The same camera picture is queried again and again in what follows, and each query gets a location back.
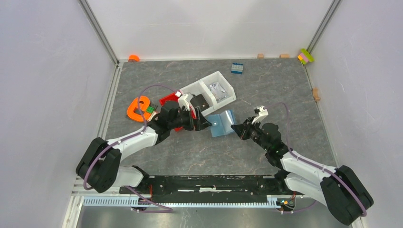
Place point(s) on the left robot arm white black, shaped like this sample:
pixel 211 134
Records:
pixel 100 166

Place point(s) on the orange round cap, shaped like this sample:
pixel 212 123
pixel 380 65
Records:
pixel 133 58

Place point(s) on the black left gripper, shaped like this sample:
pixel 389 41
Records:
pixel 200 122

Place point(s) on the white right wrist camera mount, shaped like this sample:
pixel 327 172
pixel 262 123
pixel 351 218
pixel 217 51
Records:
pixel 261 113

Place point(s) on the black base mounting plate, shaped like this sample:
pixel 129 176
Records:
pixel 212 188

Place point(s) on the curved wooden piece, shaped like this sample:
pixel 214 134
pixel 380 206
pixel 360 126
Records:
pixel 315 94

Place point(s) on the white plastic bin with packet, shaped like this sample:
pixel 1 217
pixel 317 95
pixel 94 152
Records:
pixel 218 77

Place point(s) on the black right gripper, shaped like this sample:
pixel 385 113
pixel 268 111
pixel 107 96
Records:
pixel 241 128

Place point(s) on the green toy brick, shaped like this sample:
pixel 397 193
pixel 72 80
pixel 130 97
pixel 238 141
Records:
pixel 150 110

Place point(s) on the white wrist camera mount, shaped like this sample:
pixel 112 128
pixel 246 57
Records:
pixel 184 100
pixel 261 113

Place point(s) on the red plastic bin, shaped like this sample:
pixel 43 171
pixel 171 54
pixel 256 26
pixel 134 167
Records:
pixel 168 99

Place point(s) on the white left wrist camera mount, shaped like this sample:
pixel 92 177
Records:
pixel 184 100

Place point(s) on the orange letter e toy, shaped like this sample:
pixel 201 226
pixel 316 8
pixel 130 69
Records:
pixel 139 105

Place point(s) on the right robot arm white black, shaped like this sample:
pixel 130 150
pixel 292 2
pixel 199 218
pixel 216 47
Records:
pixel 321 176

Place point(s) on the blue lego brick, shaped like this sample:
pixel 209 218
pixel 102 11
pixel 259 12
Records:
pixel 237 68

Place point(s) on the green pink stacked bricks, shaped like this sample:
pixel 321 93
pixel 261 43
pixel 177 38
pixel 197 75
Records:
pixel 305 57

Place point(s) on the aluminium frame rail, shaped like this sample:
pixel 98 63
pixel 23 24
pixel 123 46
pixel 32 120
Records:
pixel 123 196

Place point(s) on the clear plastic packet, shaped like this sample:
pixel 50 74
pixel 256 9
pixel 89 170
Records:
pixel 218 91

